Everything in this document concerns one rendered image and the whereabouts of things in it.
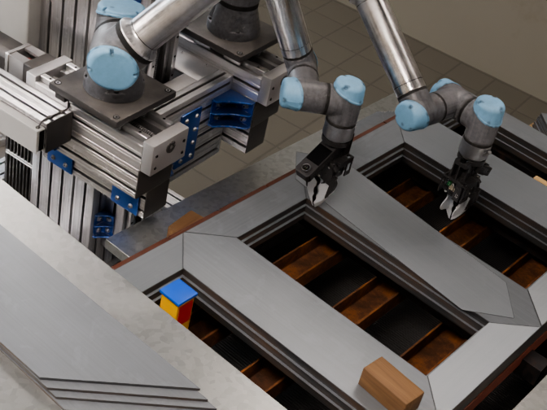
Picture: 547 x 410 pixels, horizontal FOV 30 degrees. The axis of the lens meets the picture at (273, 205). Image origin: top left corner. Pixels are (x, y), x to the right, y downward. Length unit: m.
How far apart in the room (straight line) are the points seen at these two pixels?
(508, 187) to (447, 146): 0.22
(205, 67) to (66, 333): 1.24
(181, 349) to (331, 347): 0.45
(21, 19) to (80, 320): 1.20
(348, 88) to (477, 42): 2.99
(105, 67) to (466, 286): 0.99
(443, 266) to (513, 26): 2.84
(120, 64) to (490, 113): 0.87
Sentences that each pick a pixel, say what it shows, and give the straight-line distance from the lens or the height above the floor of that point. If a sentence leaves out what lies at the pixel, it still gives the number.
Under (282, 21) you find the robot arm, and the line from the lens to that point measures 2.42.
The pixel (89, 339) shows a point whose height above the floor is 1.07.
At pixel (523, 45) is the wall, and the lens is 5.24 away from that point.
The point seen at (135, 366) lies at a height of 1.07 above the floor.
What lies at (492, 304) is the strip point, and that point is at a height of 0.87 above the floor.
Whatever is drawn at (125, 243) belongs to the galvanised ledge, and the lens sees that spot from 2.65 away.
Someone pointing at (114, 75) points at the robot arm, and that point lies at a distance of 2.32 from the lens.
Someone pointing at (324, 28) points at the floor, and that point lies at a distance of 5.35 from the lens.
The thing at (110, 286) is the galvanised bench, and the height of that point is 1.05.
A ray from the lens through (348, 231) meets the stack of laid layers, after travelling 2.56.
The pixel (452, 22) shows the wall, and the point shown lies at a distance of 5.36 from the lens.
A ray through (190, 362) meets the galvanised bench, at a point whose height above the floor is 1.05.
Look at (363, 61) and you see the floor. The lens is 5.13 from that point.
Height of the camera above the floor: 2.40
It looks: 37 degrees down
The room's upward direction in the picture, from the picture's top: 14 degrees clockwise
